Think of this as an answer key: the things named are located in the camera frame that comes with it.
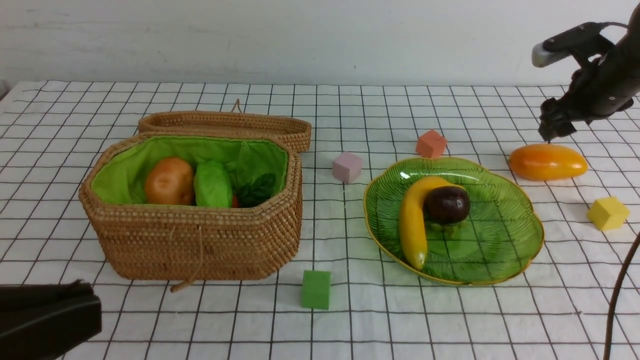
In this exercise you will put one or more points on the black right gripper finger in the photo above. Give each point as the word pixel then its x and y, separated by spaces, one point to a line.
pixel 549 130
pixel 565 127

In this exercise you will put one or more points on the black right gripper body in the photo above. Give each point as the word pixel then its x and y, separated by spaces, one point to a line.
pixel 597 91

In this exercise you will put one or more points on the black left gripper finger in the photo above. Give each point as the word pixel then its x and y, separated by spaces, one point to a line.
pixel 22 297
pixel 48 331

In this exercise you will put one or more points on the orange yellow mango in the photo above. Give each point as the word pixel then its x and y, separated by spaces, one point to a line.
pixel 546 162

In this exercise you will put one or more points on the dark purple mangosteen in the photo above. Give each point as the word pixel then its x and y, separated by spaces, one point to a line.
pixel 447 205

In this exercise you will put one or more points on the yellow banana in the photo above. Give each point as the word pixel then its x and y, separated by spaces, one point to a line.
pixel 411 219

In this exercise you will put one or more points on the orange brown potato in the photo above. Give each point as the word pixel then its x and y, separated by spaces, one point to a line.
pixel 170 182

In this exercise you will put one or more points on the light green vegetable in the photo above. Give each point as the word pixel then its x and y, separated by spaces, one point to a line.
pixel 212 185

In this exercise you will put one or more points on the orange red pepper green stem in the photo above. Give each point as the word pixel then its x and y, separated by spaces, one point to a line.
pixel 253 193

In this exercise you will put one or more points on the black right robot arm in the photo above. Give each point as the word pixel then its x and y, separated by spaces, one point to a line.
pixel 629 43

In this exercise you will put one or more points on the yellow foam cube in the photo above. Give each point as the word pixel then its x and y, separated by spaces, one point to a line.
pixel 608 213

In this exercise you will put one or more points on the green glass leaf plate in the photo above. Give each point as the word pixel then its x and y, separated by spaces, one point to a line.
pixel 498 240

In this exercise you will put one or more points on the orange foam cube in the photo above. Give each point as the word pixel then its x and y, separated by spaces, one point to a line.
pixel 431 144

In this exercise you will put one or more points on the woven wicker basket green lining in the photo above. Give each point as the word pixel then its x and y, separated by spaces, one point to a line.
pixel 148 241

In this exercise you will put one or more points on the white checkered tablecloth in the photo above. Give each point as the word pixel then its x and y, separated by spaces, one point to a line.
pixel 53 132

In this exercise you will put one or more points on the pink foam cube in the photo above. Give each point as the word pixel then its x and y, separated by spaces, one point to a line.
pixel 347 167

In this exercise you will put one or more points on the woven wicker basket lid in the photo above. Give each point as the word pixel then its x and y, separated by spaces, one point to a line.
pixel 293 132

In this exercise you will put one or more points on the green foam cube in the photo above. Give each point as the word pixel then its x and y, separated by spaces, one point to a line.
pixel 315 292

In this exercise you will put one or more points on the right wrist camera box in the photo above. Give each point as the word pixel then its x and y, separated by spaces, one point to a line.
pixel 581 42

